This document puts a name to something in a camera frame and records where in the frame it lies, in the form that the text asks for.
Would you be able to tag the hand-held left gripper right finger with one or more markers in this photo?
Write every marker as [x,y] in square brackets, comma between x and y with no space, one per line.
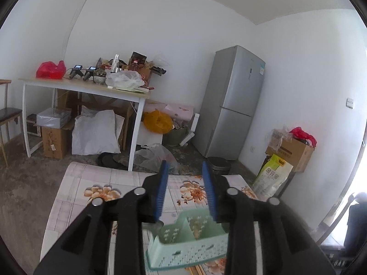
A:
[209,189]

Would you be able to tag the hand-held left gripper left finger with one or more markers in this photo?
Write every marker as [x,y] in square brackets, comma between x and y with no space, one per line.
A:
[160,189]

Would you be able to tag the teal star-cut utensil holder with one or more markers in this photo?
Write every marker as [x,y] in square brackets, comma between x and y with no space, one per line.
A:
[186,246]

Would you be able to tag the pile of wooden chopsticks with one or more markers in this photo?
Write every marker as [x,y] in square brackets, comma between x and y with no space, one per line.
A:
[197,270]

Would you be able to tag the black trash bin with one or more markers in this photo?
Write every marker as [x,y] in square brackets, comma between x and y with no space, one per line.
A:
[219,166]

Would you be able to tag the clear plastic floor bag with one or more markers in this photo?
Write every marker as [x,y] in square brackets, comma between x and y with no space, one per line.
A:
[156,156]

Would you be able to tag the white and yellow rice bag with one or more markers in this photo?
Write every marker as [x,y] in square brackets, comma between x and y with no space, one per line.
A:
[271,177]

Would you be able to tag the white board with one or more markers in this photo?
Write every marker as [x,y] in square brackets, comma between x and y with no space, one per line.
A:
[193,127]

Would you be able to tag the yellow plastic bag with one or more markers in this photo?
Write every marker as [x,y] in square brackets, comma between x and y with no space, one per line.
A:
[157,121]

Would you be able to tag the pink floral box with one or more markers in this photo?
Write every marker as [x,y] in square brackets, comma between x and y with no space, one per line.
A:
[180,111]

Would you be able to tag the white sack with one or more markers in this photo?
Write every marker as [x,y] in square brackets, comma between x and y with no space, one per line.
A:
[96,133]

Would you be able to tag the crinkled clear wrapper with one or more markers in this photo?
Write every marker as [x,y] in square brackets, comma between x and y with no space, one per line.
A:
[278,137]

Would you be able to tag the floral tablecloth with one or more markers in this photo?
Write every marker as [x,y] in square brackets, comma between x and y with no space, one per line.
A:
[74,183]

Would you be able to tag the silver refrigerator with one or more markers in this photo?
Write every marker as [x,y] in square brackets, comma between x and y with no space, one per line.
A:
[229,103]

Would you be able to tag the open cardboard box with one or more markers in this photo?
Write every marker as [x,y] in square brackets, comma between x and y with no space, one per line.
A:
[292,153]

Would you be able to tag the crumpled red bag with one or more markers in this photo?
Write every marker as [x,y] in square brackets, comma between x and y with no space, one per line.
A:
[304,136]

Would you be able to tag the printed cardboard box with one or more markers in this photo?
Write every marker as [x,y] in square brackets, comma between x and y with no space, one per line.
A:
[56,141]

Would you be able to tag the patterned bowl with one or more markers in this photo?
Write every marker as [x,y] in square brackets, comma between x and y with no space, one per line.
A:
[99,76]

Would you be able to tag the plastic wrapped grey box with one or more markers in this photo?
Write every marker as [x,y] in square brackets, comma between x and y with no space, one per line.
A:
[53,117]

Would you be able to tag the brown gift box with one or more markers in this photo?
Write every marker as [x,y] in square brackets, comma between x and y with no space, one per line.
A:
[139,58]

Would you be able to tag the clear glass bottle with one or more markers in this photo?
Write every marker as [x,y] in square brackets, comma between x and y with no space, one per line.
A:
[115,63]

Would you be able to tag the black handheld device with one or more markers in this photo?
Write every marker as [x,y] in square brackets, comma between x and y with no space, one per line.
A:
[90,73]
[76,71]

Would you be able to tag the silver metal case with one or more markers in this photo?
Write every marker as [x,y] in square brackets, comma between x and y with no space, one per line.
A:
[33,124]

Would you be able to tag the white desk with wooden top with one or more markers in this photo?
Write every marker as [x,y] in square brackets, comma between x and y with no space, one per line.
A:
[57,83]

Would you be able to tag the red plastic bag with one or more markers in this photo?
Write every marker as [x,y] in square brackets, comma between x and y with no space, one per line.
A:
[50,70]

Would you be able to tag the wooden chair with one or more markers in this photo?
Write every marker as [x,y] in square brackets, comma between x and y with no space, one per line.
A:
[10,114]

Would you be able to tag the white wall switch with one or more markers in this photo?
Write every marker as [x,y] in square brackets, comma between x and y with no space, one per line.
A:
[349,103]

